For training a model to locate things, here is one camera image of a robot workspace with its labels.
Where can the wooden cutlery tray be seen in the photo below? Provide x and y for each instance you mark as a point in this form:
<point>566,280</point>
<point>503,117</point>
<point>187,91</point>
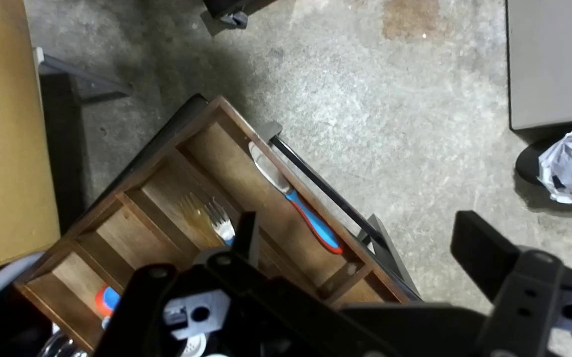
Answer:
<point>233,159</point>

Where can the silver fork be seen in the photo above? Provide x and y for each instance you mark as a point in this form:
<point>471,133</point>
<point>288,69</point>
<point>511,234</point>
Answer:
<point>219,220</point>

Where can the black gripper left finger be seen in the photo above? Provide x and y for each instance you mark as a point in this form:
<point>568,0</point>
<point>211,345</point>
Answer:
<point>159,317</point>

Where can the bin with white bag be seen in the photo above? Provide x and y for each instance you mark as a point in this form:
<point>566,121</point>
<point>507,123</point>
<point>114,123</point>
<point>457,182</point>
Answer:
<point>570,168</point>

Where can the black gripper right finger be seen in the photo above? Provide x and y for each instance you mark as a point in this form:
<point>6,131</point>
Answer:
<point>531,289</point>

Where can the tan board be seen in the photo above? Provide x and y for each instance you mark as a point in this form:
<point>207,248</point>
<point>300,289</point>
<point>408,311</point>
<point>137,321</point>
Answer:
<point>0,131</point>

